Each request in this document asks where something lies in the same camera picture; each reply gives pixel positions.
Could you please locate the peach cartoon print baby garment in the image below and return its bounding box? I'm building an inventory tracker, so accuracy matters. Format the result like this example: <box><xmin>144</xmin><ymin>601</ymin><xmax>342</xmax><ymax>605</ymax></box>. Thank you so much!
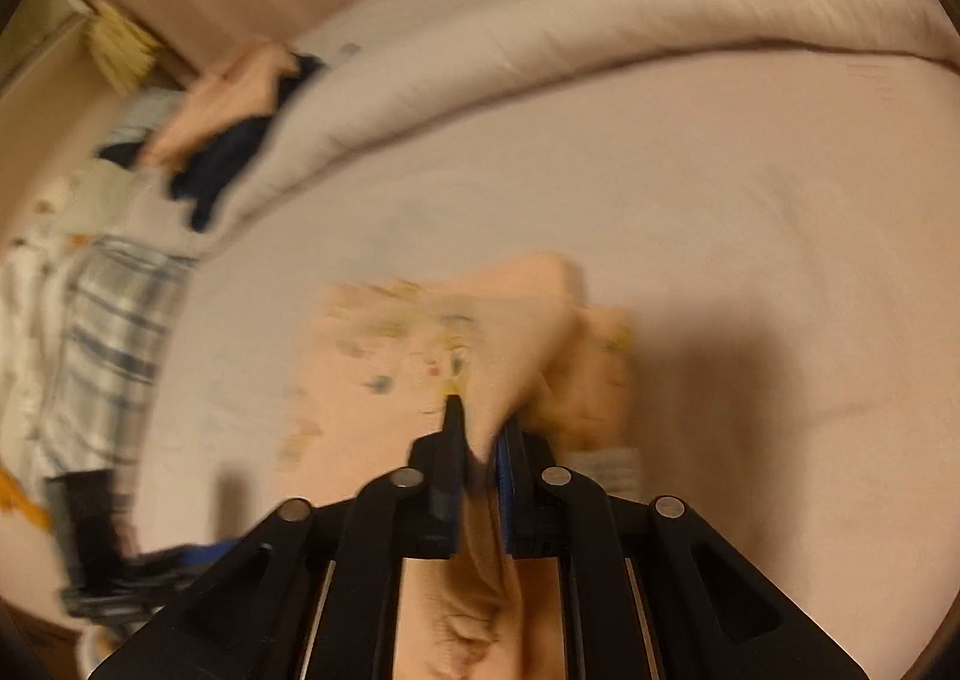
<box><xmin>277</xmin><ymin>254</ymin><xmax>640</xmax><ymax>678</ymax></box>

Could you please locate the orange cloth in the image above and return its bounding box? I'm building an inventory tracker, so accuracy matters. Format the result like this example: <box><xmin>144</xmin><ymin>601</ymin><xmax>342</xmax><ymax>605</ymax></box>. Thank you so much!
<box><xmin>0</xmin><ymin>469</ymin><xmax>52</xmax><ymax>535</ymax></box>

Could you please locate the grey plaid pillow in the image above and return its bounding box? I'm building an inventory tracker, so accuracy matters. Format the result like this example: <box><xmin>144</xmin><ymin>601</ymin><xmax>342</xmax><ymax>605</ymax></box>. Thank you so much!
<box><xmin>25</xmin><ymin>236</ymin><xmax>197</xmax><ymax>492</ymax></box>

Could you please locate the white crumpled bedding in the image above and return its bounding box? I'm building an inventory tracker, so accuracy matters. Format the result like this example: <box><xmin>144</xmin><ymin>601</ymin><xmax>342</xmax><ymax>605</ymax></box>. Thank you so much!
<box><xmin>2</xmin><ymin>235</ymin><xmax>83</xmax><ymax>446</ymax></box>

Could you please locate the pale green pillow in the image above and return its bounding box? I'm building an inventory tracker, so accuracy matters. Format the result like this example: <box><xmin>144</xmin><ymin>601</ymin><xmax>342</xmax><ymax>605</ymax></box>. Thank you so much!
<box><xmin>49</xmin><ymin>158</ymin><xmax>143</xmax><ymax>238</ymax></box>

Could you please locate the dark navy garment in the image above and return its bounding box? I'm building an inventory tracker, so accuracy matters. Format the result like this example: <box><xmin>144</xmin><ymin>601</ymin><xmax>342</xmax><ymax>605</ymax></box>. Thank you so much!
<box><xmin>96</xmin><ymin>49</ymin><xmax>327</xmax><ymax>233</ymax></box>

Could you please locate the plain peach garment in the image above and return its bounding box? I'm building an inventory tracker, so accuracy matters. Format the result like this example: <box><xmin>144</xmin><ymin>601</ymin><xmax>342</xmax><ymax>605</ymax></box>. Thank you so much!
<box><xmin>137</xmin><ymin>38</ymin><xmax>299</xmax><ymax>173</ymax></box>

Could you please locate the yellow fringed cloth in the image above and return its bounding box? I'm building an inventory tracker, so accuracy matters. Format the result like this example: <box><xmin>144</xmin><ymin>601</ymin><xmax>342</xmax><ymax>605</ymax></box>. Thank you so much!
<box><xmin>86</xmin><ymin>2</ymin><xmax>163</xmax><ymax>95</ymax></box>

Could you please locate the grey rolled duvet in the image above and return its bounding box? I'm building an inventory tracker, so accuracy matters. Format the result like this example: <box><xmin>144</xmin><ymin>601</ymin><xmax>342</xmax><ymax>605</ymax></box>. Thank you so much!
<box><xmin>124</xmin><ymin>0</ymin><xmax>958</xmax><ymax>257</ymax></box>

